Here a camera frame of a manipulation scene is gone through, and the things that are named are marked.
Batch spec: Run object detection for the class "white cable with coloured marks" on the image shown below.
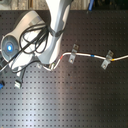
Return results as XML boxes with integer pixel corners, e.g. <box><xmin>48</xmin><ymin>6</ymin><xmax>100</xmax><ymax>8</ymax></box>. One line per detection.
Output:
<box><xmin>39</xmin><ymin>50</ymin><xmax>128</xmax><ymax>71</ymax></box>

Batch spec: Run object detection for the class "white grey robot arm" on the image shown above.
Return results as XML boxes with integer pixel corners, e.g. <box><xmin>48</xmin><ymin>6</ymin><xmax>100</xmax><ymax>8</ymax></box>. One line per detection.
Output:
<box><xmin>0</xmin><ymin>0</ymin><xmax>72</xmax><ymax>72</ymax></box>

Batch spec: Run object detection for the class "left metal cable clip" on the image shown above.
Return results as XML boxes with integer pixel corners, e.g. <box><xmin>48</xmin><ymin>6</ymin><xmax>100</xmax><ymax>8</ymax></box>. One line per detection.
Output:
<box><xmin>69</xmin><ymin>44</ymin><xmax>79</xmax><ymax>64</ymax></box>

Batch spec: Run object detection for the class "metal cable clip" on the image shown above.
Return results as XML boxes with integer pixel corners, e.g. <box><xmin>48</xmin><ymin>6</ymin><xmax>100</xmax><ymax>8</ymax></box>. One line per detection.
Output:
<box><xmin>69</xmin><ymin>44</ymin><xmax>79</xmax><ymax>64</ymax></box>
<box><xmin>101</xmin><ymin>50</ymin><xmax>114</xmax><ymax>70</ymax></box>

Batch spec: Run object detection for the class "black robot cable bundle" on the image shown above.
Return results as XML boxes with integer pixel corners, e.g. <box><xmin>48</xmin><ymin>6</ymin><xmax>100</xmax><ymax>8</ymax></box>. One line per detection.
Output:
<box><xmin>6</xmin><ymin>23</ymin><xmax>51</xmax><ymax>75</ymax></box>

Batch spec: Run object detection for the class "right metal cable clip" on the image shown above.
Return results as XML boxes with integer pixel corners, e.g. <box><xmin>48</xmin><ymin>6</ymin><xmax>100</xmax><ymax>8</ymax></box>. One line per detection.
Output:
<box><xmin>101</xmin><ymin>50</ymin><xmax>114</xmax><ymax>70</ymax></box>

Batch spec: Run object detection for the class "white cable connector plug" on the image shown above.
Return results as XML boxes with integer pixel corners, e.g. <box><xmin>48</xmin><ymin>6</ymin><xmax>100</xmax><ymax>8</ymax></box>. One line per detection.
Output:
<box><xmin>14</xmin><ymin>80</ymin><xmax>22</xmax><ymax>89</ymax></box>

